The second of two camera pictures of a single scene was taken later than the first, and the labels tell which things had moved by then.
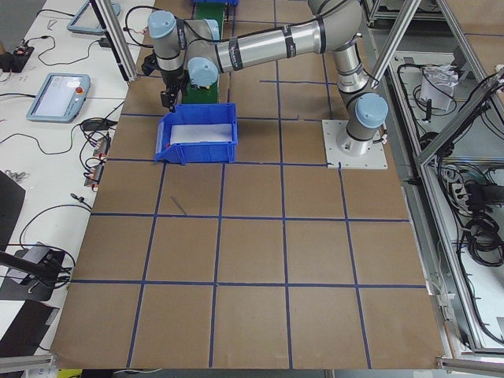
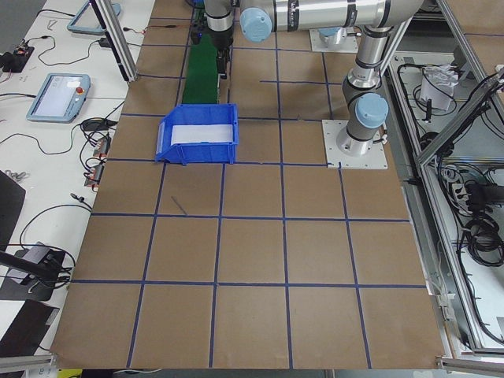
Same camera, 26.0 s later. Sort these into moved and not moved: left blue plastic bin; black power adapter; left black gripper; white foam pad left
Moved: left black gripper
Not moved: white foam pad left; left blue plastic bin; black power adapter
